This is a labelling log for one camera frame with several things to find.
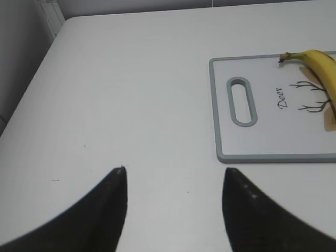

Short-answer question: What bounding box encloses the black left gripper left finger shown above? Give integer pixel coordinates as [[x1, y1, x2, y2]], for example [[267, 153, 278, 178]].
[[1, 166, 128, 251]]

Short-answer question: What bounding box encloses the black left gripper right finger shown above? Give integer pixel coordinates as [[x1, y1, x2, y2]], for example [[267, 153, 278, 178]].
[[223, 167, 335, 251]]

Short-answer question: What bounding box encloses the yellow banana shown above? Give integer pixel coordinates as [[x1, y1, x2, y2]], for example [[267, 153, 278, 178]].
[[278, 49, 335, 113]]

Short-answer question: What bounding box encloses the white grey-rimmed cutting board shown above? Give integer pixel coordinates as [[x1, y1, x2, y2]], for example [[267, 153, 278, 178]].
[[209, 54, 335, 163]]

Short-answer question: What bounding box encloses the white corner post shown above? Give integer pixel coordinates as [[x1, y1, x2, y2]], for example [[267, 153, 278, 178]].
[[35, 0, 65, 41]]

